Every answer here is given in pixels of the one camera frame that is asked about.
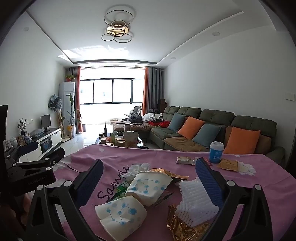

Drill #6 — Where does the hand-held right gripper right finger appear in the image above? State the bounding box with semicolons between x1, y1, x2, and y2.
195;157;273;241

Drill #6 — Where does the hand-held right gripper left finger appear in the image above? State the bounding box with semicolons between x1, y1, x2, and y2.
24;159;104;241

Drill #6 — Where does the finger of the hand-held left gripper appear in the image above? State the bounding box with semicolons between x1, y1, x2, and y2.
13;147;66;173
5;141;39;163

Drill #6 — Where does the green snack packet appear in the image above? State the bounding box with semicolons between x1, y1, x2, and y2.
113;181;130;200

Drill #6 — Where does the white tissue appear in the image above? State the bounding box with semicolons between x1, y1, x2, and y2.
120;163;151;180

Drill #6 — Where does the grey plastic bag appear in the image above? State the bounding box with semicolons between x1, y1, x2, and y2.
30;128;45;139

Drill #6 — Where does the dark vase with branches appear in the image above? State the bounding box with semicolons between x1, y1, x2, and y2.
18;118;27;137

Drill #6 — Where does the white black TV cabinet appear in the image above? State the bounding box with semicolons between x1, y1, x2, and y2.
5;127;63;163

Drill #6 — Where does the flat gold packet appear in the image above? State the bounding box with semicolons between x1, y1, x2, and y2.
217;159;238;172

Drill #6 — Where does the blue paper cup white lid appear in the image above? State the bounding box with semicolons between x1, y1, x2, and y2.
209;141;225;164

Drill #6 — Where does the white foam net sleeve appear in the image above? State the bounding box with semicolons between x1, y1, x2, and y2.
175;177;220;227

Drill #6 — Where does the wooden floor stand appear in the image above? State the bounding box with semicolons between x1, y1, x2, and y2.
58;111;64;140

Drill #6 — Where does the tall plant yellow pot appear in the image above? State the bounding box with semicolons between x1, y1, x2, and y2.
63;93;82;138

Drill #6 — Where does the black monitor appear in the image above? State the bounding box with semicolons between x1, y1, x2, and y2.
40;114;52;133

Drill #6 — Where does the white brown snack wrapper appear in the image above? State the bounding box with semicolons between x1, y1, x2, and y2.
176;156;212;166

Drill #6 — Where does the crumpled gold foil wrapper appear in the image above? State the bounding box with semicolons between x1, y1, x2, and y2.
167;204;214;241
150;168;189;181

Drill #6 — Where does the crushed dotted paper cup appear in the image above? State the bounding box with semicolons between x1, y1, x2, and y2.
126;171;173;207
95;195;148;235

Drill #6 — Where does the brown seat blanket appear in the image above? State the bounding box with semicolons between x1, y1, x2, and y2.
165;137;210;152

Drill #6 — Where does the blue pillow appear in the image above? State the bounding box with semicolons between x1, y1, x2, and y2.
168;112;186;132
192;123;222;148

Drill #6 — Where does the orange pillow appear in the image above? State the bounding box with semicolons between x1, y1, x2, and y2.
223;126;261;155
178;116;205;140

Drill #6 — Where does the covered standing fan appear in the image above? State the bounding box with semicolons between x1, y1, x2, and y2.
48;94;62;112

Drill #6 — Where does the brown paper bag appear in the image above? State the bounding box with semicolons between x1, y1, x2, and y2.
123;131;139;147

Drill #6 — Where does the white standing air conditioner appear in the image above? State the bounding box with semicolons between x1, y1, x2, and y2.
58;82;75;139

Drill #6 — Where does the pink printed blanket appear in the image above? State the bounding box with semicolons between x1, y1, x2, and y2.
53;143;296;241

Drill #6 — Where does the orange grey curtain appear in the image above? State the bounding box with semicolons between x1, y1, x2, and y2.
68;66;84;133
142;66;164;115

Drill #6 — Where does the green sofa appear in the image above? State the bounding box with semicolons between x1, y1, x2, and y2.
148;106;285;163

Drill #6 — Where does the dark glass coffee table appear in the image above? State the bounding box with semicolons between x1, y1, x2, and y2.
95;136;149;149

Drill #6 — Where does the brown ottoman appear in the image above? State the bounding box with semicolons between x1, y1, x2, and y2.
113;122;153;139

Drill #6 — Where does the large window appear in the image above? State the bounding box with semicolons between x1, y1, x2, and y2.
80;67;146;105

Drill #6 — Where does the office chair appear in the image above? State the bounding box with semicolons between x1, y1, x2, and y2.
129;105;142;117

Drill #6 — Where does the pile of light clothes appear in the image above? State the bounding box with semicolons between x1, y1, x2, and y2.
142;113;163;123

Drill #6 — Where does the ring ceiling lamp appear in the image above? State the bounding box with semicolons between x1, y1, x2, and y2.
101;5;134;44

